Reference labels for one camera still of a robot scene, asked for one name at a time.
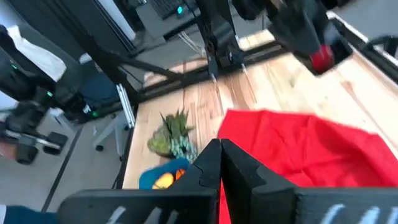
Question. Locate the orange carrot toy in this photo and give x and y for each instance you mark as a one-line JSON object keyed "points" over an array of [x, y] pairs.
{"points": [[180, 173]]}

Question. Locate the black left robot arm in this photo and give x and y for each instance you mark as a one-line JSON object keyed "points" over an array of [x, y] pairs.
{"points": [[217, 31]]}

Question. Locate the black aluminium table frame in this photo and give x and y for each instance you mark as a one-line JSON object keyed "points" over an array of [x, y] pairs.
{"points": [[93, 46]]}

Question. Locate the blue office chair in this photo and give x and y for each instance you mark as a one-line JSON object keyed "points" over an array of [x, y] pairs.
{"points": [[96, 87]]}

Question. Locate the succulent plant in black pot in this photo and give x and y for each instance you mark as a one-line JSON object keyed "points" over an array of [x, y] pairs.
{"points": [[172, 137]]}

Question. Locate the blue plastic tupperware tub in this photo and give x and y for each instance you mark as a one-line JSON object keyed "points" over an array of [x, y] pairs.
{"points": [[150, 175]]}

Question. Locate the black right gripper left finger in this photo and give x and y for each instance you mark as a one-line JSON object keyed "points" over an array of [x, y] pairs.
{"points": [[155, 205]]}

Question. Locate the red cloth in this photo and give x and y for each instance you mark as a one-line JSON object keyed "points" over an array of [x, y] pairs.
{"points": [[304, 149]]}

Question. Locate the small red cherry toy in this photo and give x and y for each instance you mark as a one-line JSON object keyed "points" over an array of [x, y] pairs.
{"points": [[321, 58]]}

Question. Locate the grey computer desk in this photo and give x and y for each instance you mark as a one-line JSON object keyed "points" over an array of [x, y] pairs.
{"points": [[161, 21]]}

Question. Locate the yellow pineapple toy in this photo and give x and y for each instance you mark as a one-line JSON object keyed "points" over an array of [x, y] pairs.
{"points": [[163, 181]]}

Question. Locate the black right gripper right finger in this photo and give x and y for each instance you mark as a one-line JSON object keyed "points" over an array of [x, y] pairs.
{"points": [[280, 205]]}

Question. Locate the white fabric piece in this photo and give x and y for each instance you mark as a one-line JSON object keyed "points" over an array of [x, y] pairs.
{"points": [[34, 56]]}

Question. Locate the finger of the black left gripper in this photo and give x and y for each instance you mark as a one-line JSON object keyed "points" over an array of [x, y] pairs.
{"points": [[340, 46], [295, 43]]}

